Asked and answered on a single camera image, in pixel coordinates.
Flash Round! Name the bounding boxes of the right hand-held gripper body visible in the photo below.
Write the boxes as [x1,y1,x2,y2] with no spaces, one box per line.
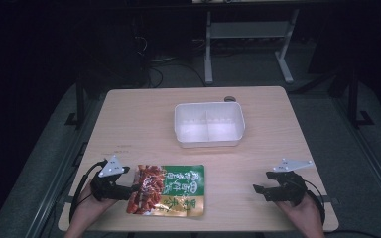
[265,158,315,207]

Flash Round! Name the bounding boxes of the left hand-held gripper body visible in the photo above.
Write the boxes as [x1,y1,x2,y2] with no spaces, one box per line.
[90,155,131,202]

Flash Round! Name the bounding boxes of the red and green snack packet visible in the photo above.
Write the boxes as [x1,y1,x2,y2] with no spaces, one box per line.
[126,164,206,218]

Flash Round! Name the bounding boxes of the person's left hand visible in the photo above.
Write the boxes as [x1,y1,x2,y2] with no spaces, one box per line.
[74,180,117,220]

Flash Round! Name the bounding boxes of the person's right hand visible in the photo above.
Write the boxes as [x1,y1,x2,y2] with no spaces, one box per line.
[275,192,325,230]

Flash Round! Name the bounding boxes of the white divided plastic container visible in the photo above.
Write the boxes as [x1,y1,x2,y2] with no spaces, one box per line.
[173,101,247,149]

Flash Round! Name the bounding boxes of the black metal stand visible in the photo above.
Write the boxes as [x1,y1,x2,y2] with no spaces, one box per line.
[346,67,375,129]
[63,81,87,131]

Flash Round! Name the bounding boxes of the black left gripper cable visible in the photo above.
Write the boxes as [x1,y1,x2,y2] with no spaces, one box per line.
[68,160,109,223]

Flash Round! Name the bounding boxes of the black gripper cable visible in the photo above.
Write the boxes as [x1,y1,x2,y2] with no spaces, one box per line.
[68,160,109,223]
[303,179,327,227]

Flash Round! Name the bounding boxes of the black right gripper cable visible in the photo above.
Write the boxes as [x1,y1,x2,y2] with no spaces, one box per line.
[303,179,327,227]

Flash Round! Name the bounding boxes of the black floor cables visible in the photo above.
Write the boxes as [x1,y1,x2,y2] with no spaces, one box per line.
[135,34,207,89]

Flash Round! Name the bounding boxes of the white metal table frame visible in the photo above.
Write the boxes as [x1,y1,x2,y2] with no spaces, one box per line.
[203,9,301,85]

